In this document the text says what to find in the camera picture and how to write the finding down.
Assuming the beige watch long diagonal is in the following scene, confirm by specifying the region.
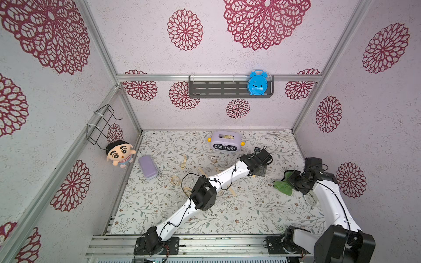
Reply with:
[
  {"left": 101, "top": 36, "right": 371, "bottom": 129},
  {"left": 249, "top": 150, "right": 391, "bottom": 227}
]
[{"left": 198, "top": 167, "right": 206, "bottom": 176}]

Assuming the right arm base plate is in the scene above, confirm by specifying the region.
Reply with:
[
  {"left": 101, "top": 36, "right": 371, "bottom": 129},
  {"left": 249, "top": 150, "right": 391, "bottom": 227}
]
[{"left": 262, "top": 236, "right": 308, "bottom": 255}]

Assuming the beige watch top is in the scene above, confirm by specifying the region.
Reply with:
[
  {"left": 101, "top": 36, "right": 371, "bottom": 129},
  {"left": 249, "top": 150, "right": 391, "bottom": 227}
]
[{"left": 183, "top": 187, "right": 192, "bottom": 196}]

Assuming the blue alarm clock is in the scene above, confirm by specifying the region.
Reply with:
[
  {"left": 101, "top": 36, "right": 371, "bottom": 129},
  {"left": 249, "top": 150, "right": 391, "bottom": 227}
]
[{"left": 247, "top": 70, "right": 268, "bottom": 96}]

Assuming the purple tissue box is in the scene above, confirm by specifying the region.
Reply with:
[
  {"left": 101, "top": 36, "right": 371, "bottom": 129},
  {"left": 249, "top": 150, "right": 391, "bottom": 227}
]
[{"left": 207, "top": 131, "right": 245, "bottom": 152}]

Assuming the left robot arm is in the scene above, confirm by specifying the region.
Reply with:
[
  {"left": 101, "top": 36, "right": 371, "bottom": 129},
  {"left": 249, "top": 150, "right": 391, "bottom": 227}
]
[{"left": 143, "top": 149, "right": 273, "bottom": 253}]

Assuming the purple pad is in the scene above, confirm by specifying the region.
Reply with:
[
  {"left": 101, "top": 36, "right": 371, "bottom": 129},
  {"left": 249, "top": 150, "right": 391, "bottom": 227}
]
[{"left": 139, "top": 155, "right": 159, "bottom": 180}]

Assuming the black wire rack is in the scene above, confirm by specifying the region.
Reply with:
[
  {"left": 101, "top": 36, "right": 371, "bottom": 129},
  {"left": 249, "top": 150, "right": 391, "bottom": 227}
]
[{"left": 85, "top": 104, "right": 122, "bottom": 151}]

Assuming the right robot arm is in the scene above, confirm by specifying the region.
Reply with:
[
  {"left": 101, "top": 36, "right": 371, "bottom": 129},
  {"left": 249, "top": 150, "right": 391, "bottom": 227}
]
[{"left": 281, "top": 157, "right": 376, "bottom": 263}]

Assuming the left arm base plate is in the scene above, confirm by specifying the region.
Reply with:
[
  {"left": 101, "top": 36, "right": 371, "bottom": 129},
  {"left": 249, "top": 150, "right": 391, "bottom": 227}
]
[{"left": 133, "top": 237, "right": 180, "bottom": 256}]

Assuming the green cleaning cloth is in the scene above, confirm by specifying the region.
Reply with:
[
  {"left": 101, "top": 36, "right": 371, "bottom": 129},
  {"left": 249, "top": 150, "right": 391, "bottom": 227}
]
[{"left": 273, "top": 170, "right": 294, "bottom": 196}]

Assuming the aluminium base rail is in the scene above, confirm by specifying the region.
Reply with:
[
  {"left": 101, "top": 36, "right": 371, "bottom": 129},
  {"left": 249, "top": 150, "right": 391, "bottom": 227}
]
[{"left": 84, "top": 234, "right": 362, "bottom": 258}]

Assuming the cartoon boy plush doll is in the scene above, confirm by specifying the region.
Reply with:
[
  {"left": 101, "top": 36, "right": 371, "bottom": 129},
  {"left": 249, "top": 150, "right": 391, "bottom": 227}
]
[{"left": 106, "top": 140, "right": 137, "bottom": 168}]

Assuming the grey wall shelf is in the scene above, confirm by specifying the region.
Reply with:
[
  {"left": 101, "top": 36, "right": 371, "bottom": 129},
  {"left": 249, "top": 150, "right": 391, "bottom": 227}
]
[{"left": 188, "top": 76, "right": 274, "bottom": 99}]

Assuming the beige watch short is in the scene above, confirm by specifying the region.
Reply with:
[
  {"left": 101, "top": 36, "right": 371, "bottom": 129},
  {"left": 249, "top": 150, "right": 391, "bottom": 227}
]
[{"left": 180, "top": 155, "right": 189, "bottom": 170}]

